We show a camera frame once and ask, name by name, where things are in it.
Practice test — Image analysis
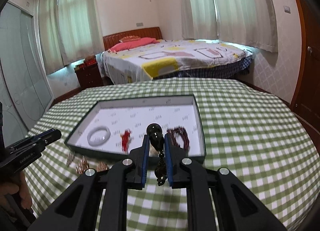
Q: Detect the slim silver brooch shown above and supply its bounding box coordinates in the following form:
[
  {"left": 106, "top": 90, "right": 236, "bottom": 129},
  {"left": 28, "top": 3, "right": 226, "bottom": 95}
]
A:
[{"left": 66, "top": 152, "right": 75, "bottom": 167}]

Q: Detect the pale jade bangle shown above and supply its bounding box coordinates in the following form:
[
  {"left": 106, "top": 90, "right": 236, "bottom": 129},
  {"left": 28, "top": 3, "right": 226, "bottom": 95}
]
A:
[{"left": 87, "top": 125, "right": 111, "bottom": 146}]

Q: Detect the gold chain brooch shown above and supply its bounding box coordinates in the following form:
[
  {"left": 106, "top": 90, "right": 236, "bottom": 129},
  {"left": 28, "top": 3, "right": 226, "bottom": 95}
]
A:
[{"left": 97, "top": 162, "right": 109, "bottom": 172}]

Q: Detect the red knot gold charm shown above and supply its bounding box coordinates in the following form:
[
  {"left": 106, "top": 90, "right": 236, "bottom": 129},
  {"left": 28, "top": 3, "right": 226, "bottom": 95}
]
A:
[{"left": 120, "top": 129, "right": 131, "bottom": 152}]

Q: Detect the black gourd pendant cord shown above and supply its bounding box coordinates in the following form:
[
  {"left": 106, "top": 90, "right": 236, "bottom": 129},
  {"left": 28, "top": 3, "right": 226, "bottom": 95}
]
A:
[{"left": 146, "top": 123, "right": 169, "bottom": 187}]

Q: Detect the dark red bead bracelet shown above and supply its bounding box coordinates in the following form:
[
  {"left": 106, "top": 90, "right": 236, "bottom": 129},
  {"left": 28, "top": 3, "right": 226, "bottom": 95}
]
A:
[{"left": 166, "top": 126, "right": 190, "bottom": 152}]

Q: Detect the person left hand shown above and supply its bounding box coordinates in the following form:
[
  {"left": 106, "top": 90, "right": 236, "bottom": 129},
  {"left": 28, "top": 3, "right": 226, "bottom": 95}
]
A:
[{"left": 1, "top": 171, "right": 33, "bottom": 213}]

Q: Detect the glass sliding wardrobe door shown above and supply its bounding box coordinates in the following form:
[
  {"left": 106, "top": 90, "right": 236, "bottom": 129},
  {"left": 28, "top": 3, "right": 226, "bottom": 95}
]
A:
[{"left": 1, "top": 3, "right": 53, "bottom": 146}]

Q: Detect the green tray white lining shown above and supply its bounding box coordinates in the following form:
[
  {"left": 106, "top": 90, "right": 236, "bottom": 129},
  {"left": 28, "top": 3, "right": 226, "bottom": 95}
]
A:
[{"left": 65, "top": 95, "right": 206, "bottom": 163}]

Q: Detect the dark wooden nightstand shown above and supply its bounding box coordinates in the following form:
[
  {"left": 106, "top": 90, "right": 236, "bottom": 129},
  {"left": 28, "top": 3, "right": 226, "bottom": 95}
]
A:
[{"left": 74, "top": 63, "right": 103, "bottom": 90}]

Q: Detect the green checkered tablecloth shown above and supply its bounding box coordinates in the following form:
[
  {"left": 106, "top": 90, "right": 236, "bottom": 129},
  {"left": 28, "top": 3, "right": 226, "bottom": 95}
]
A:
[{"left": 25, "top": 78, "right": 319, "bottom": 230}]

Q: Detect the red box on nightstand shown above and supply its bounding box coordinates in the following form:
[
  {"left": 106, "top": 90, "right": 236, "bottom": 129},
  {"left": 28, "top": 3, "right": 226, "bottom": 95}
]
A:
[{"left": 78, "top": 55, "right": 97, "bottom": 69}]

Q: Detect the wooden headboard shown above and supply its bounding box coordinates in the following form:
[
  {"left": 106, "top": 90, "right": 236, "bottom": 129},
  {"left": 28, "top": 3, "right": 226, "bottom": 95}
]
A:
[{"left": 102, "top": 26, "right": 163, "bottom": 51}]

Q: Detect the pink pillow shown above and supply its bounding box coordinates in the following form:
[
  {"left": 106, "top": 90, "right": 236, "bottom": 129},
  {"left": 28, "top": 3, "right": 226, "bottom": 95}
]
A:
[{"left": 108, "top": 37, "right": 160, "bottom": 53}]

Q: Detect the left white curtain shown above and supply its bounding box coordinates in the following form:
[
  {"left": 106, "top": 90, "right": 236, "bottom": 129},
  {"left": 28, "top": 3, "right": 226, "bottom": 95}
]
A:
[{"left": 38, "top": 0, "right": 103, "bottom": 75}]

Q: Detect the white curtain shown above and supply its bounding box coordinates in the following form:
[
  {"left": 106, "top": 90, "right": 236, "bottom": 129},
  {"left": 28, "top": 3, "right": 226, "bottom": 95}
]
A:
[
  {"left": 38, "top": 0, "right": 103, "bottom": 75},
  {"left": 181, "top": 0, "right": 278, "bottom": 52}
]

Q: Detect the bed with patterned sheet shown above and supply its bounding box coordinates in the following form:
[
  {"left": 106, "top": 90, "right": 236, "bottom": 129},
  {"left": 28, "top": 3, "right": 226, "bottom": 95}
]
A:
[{"left": 97, "top": 40, "right": 253, "bottom": 84}]

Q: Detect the orange patterned pillow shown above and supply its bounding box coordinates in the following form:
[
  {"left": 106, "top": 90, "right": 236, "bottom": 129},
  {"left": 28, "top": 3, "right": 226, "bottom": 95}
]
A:
[{"left": 119, "top": 36, "right": 140, "bottom": 43}]

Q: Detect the right white curtain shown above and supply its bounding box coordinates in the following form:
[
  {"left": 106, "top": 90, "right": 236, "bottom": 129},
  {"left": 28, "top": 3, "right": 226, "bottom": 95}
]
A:
[{"left": 181, "top": 0, "right": 278, "bottom": 52}]

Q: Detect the wall light switch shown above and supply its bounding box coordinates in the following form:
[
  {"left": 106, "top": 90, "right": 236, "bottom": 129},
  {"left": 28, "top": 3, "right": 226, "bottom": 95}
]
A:
[{"left": 284, "top": 6, "right": 291, "bottom": 13}]

